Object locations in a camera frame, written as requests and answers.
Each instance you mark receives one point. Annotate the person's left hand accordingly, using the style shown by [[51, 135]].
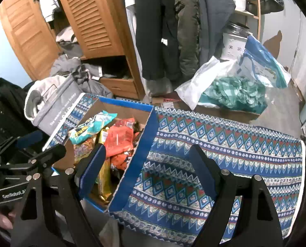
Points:
[[1, 218]]

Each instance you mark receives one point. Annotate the white door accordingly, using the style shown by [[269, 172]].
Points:
[[304, 56]]

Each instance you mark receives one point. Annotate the folded grey clothes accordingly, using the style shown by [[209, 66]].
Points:
[[68, 41]]

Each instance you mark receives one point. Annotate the long yellow snack packet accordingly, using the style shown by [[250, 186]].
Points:
[[104, 182]]

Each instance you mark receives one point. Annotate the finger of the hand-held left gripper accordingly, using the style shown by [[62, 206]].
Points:
[[52, 153], [29, 139]]

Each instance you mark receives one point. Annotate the red orange snack packet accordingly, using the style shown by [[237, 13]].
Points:
[[119, 139]]

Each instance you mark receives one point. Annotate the louvered wooden wardrobe door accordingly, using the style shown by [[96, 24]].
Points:
[[91, 18], [27, 30]]

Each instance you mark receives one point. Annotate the teal snack packet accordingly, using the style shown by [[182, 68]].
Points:
[[91, 128]]

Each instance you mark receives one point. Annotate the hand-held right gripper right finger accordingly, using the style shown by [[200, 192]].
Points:
[[204, 171]]

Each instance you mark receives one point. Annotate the wooden wardrobe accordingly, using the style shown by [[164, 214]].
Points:
[[122, 87]]

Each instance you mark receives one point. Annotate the grey clothes pile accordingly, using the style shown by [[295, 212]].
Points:
[[65, 67]]

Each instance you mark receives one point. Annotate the olive jacket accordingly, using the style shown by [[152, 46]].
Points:
[[187, 30]]

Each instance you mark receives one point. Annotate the black jacket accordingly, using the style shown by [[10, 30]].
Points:
[[155, 30]]

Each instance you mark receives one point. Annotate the blue plastic bag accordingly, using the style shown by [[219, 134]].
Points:
[[263, 61]]

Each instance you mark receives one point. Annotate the black bag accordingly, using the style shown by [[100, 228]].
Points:
[[4, 108]]

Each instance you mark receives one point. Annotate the wooden shelf rack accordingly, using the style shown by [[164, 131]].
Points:
[[257, 10]]

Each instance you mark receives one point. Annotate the white pot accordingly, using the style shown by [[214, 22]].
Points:
[[239, 3]]

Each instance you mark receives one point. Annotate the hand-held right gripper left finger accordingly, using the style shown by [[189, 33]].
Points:
[[93, 171]]

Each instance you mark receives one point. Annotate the white grey hoodie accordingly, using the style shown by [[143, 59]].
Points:
[[37, 92]]

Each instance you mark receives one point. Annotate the orange black snack packet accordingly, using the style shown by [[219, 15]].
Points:
[[120, 160]]

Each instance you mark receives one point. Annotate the blue cardboard box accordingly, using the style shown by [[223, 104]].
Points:
[[137, 164]]

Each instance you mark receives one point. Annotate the blue patterned cloth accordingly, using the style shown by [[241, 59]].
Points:
[[219, 144]]

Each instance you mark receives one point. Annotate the grey tote bag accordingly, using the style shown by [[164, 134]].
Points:
[[60, 103]]

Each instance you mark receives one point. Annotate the white shirt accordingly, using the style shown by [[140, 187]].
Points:
[[129, 10]]

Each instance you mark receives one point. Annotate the grey blue coat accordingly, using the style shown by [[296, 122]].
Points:
[[214, 12]]

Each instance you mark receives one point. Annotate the white plastic bag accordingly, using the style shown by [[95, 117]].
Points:
[[196, 87]]

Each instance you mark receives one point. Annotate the white metal canister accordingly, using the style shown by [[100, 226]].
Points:
[[232, 43]]

